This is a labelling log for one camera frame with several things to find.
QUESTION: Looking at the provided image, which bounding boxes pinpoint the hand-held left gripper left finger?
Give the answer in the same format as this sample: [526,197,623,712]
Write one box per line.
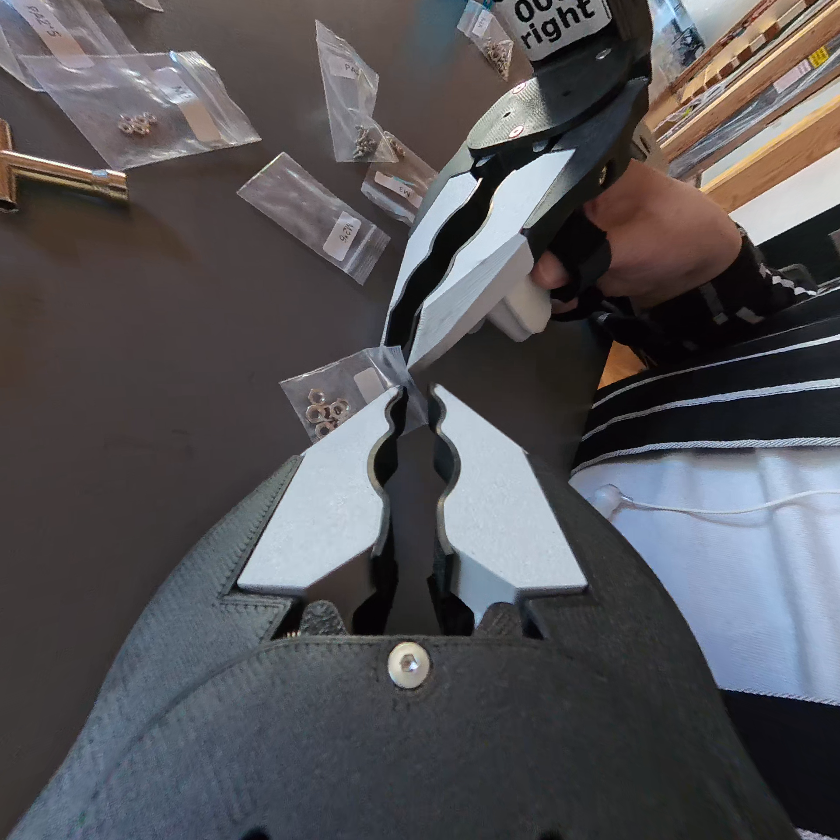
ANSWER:
[236,386,404,635]

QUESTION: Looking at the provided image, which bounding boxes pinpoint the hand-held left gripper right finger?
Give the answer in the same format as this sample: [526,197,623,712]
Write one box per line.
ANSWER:
[428,384,589,636]

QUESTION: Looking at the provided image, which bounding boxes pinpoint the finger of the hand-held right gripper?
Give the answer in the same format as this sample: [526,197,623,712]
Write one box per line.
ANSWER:
[382,172,491,350]
[407,150,578,373]

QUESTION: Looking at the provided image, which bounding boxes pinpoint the clear bag of hex nuts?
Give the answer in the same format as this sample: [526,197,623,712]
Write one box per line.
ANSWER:
[279,344,427,447]

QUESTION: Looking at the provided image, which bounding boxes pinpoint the person's right forearm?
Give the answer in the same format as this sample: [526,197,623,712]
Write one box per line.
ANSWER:
[705,223,821,329]

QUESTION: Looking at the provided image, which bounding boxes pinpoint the dark desk with wooden edge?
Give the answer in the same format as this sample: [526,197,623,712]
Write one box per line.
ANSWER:
[0,0,611,840]

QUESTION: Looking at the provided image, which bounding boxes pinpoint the person's right hand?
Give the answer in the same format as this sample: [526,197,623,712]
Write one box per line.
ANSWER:
[532,161,747,309]

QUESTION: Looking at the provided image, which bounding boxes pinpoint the person's striped black shirt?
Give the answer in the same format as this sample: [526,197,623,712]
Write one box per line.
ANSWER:
[570,282,840,840]

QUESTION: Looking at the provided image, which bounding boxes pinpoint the scattered small clear parts bags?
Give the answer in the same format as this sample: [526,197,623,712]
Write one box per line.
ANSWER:
[0,0,516,286]

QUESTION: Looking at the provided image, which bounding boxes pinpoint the silver cross socket wrench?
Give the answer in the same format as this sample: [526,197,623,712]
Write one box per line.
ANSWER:
[0,118,129,214]

